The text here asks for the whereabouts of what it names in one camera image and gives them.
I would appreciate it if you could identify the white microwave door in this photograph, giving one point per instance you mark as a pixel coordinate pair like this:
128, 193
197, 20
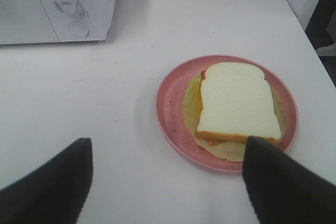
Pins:
25, 21

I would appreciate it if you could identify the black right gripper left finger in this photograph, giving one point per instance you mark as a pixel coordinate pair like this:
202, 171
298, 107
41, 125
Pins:
53, 193

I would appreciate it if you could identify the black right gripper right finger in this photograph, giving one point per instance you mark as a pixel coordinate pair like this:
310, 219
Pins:
282, 190

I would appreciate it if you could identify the white bread sandwich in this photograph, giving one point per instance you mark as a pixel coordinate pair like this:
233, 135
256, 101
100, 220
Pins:
226, 103

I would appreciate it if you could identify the white timer knob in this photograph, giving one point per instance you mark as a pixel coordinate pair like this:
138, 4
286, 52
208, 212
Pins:
67, 6

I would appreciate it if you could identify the pink round plate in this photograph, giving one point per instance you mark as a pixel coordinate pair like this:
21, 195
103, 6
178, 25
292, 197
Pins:
169, 114

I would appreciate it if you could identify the white microwave oven body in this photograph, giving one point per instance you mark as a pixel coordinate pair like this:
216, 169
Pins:
94, 3

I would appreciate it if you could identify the round white door button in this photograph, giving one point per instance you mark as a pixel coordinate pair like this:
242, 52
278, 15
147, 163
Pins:
78, 29

